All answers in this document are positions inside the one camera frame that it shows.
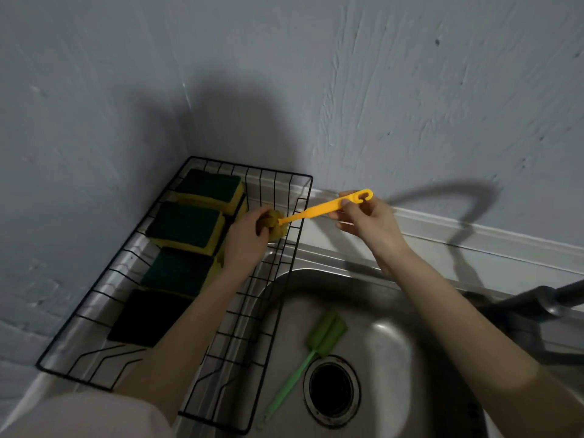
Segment round metal sink drain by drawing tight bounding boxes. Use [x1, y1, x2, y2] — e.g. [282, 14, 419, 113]
[303, 355, 361, 429]

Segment black wire dish rack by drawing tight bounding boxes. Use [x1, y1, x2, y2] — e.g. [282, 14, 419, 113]
[36, 156, 314, 435]

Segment person's light pink garment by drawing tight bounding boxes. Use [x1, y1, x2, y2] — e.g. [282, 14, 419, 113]
[0, 391, 177, 438]

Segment yellow sponge bottle brush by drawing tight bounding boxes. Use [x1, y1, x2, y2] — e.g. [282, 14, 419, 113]
[262, 189, 374, 244]

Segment white backsplash trim strip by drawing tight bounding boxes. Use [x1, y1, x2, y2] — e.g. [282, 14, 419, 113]
[292, 187, 584, 275]

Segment person's right hand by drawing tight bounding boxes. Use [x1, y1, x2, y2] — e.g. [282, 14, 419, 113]
[328, 191, 412, 270]

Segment grey metal faucet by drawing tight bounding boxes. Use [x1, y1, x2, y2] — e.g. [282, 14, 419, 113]
[464, 278, 584, 367]

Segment person's right forearm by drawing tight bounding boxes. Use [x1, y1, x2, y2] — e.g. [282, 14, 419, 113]
[376, 247, 584, 438]

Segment person's left hand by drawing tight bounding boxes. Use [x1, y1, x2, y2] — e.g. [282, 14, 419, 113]
[222, 204, 275, 280]

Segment person's left forearm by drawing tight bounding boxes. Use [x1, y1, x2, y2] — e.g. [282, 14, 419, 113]
[114, 264, 257, 426]

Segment green sponge bottle brush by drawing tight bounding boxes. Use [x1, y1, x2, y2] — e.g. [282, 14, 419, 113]
[260, 311, 349, 425]

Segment green and yellow scrub sponge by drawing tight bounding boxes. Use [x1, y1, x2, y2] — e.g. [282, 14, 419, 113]
[144, 201, 227, 257]
[107, 288, 193, 348]
[175, 169, 246, 216]
[139, 247, 224, 301]

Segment stainless steel sink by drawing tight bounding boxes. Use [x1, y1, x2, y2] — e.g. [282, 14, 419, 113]
[182, 242, 584, 438]

